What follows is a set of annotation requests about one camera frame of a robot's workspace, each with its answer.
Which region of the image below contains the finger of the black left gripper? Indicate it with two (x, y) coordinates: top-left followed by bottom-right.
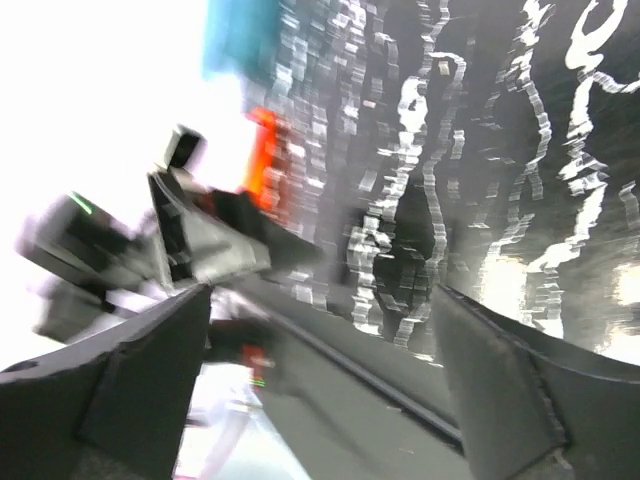
(209, 190), (320, 270)

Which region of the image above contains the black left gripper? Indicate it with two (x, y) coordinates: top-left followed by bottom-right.
(19, 171), (271, 292)

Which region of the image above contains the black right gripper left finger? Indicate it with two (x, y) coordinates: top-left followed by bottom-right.
(1, 286), (211, 479)

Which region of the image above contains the teal plastic bin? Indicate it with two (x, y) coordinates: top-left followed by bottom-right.
(201, 0), (281, 85)

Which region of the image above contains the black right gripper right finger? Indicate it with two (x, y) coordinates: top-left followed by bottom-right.
(432, 287), (639, 479)

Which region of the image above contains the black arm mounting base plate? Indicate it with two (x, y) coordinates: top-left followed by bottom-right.
(213, 279), (472, 479)

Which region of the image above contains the folded orange t shirt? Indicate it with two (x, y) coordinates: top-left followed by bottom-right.
(243, 107), (291, 225)

